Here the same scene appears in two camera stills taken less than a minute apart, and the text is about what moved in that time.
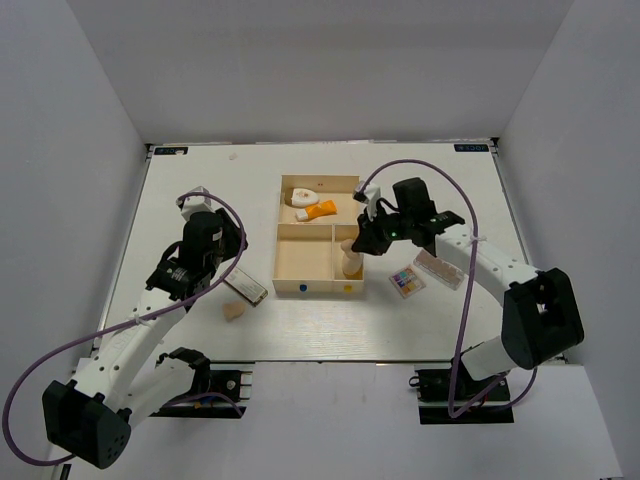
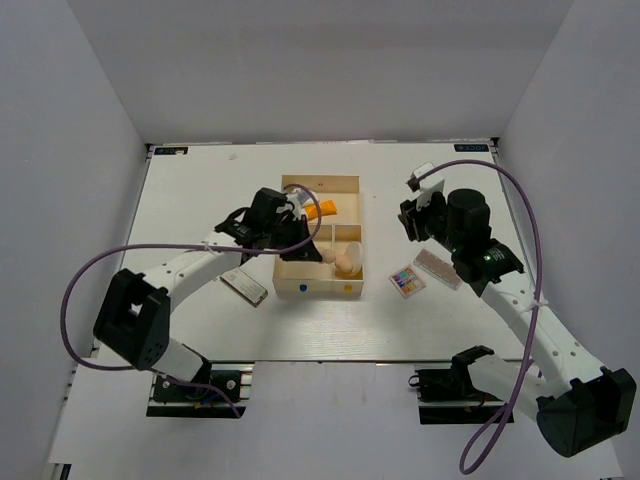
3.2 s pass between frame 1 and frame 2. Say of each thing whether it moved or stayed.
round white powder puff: stayed
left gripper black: moved
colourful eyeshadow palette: stayed
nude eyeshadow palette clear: stayed
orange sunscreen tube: stayed
